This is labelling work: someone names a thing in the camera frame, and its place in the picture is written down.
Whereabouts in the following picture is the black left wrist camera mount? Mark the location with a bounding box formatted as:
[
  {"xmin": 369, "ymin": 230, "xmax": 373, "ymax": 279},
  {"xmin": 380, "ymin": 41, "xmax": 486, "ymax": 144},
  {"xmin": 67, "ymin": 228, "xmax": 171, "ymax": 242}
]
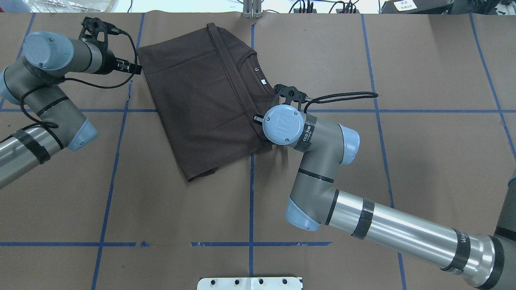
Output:
[{"xmin": 79, "ymin": 17, "xmax": 123, "ymax": 46}]

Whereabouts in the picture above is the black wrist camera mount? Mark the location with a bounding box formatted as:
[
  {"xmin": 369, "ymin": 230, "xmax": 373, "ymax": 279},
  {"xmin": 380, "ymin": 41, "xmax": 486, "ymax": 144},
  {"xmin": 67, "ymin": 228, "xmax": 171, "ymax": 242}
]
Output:
[
  {"xmin": 79, "ymin": 17, "xmax": 123, "ymax": 46},
  {"xmin": 270, "ymin": 84, "xmax": 308, "ymax": 110}
]

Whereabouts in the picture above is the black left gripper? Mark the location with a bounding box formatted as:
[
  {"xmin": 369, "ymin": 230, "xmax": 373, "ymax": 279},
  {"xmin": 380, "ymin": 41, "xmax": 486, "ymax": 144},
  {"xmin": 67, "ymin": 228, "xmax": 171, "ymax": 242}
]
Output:
[{"xmin": 116, "ymin": 60, "xmax": 142, "ymax": 75}]

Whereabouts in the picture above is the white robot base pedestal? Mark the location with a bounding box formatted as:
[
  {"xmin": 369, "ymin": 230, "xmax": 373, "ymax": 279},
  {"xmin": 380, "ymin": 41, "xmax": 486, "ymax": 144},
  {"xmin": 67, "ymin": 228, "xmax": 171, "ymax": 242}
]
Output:
[{"xmin": 197, "ymin": 277, "xmax": 304, "ymax": 290}]

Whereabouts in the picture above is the black cable bundle behind table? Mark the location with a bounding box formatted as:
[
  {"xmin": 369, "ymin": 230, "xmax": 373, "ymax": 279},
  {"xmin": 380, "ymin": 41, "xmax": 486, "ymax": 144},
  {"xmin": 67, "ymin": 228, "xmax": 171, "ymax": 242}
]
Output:
[{"xmin": 289, "ymin": 0, "xmax": 363, "ymax": 14}]

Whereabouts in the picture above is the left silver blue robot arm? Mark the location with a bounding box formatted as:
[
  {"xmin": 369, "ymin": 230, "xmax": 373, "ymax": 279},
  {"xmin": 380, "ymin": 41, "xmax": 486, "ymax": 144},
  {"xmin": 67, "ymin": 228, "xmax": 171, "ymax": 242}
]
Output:
[{"xmin": 1, "ymin": 31, "xmax": 141, "ymax": 188}]

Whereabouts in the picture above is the dark brown t-shirt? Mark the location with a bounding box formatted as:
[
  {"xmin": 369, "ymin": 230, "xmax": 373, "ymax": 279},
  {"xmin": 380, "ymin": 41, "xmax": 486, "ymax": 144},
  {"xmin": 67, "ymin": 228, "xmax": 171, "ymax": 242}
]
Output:
[{"xmin": 138, "ymin": 23, "xmax": 278, "ymax": 182}]

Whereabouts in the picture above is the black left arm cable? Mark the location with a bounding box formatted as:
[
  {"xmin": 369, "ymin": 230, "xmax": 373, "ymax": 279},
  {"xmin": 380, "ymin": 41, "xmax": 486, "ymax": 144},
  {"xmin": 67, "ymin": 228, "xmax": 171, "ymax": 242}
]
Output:
[{"xmin": 19, "ymin": 30, "xmax": 139, "ymax": 129}]

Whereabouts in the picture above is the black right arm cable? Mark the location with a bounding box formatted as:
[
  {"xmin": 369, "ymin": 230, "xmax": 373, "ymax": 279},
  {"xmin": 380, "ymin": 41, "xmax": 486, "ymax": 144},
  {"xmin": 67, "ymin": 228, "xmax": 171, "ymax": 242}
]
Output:
[{"xmin": 302, "ymin": 91, "xmax": 379, "ymax": 115}]

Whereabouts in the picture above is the black box with label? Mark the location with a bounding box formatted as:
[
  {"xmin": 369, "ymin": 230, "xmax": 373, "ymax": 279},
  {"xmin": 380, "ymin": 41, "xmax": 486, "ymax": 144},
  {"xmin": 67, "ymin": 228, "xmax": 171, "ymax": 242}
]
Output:
[{"xmin": 380, "ymin": 0, "xmax": 454, "ymax": 15}]

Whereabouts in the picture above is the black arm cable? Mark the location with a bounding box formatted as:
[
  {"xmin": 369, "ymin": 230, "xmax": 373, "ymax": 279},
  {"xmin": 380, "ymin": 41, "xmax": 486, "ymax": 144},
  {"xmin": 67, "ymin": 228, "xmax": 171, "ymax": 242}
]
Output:
[
  {"xmin": 302, "ymin": 91, "xmax": 379, "ymax": 115},
  {"xmin": 19, "ymin": 30, "xmax": 139, "ymax": 129}
]

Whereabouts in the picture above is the clear plastic bag sheet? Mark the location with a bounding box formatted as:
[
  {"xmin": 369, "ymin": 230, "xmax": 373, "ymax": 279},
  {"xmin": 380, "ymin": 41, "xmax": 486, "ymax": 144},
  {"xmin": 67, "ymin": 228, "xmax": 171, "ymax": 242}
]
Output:
[{"xmin": 23, "ymin": 0, "xmax": 118, "ymax": 13}]

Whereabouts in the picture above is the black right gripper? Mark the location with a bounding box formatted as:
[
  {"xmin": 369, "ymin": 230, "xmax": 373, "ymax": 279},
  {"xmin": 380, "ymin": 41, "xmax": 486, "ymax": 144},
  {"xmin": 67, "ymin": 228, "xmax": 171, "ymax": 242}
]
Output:
[{"xmin": 252, "ymin": 114, "xmax": 265, "ymax": 126}]

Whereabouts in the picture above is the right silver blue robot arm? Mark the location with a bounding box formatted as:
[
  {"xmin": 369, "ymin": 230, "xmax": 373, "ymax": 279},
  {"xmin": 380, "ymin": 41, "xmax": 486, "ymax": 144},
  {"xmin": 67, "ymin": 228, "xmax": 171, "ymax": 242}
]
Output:
[{"xmin": 253, "ymin": 112, "xmax": 515, "ymax": 290}]

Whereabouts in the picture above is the aluminium frame post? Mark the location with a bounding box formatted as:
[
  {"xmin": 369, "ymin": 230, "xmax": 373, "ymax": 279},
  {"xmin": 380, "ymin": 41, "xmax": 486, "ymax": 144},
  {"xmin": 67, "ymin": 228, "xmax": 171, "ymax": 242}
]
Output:
[{"xmin": 239, "ymin": 0, "xmax": 263, "ymax": 19}]

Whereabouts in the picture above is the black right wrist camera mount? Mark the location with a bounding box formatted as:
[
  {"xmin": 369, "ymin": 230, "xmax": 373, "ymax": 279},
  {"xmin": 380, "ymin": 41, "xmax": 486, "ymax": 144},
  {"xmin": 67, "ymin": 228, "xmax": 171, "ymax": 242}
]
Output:
[{"xmin": 270, "ymin": 84, "xmax": 308, "ymax": 110}]

